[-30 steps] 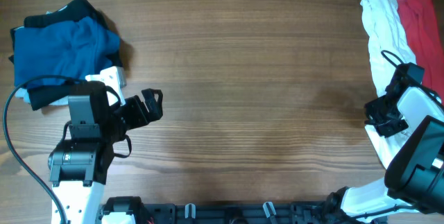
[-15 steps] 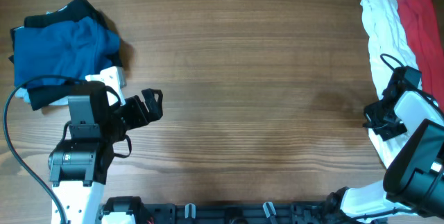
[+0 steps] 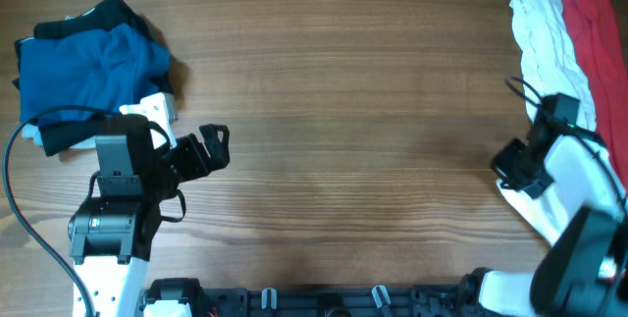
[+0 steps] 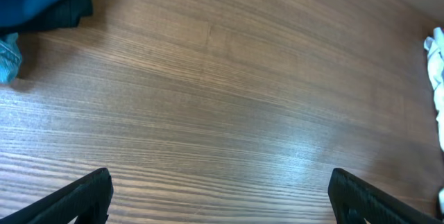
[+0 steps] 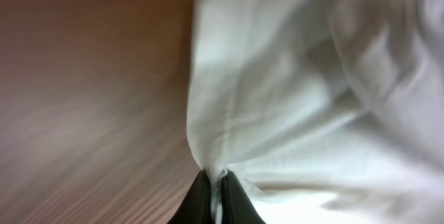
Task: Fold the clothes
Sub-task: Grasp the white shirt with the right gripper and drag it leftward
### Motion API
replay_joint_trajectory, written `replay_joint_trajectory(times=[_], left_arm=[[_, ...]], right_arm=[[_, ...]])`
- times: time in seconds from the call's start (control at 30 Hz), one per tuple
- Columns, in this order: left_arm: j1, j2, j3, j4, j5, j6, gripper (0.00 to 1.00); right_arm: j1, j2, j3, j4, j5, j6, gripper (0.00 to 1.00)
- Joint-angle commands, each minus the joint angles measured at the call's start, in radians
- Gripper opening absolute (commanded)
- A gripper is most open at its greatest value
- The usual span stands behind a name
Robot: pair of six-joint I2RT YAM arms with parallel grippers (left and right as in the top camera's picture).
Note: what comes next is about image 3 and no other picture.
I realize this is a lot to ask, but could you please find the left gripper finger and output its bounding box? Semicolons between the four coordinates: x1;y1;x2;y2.
208;141;230;170
199;124;230;147

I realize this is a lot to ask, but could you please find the white t-shirt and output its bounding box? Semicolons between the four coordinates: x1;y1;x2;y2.
498;0;626;244

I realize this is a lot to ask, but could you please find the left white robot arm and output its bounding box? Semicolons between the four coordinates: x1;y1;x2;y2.
68;114;231;316

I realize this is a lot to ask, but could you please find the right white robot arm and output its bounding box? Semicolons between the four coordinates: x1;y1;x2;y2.
455;135;627;316

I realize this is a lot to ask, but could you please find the blue folded shirt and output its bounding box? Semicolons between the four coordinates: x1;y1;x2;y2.
19;24;170;122

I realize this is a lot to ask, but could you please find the black folded shirt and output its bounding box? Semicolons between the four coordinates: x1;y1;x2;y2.
14;0;173;156

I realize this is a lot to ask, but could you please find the red t-shirt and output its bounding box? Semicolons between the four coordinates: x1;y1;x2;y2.
561;0;627;185

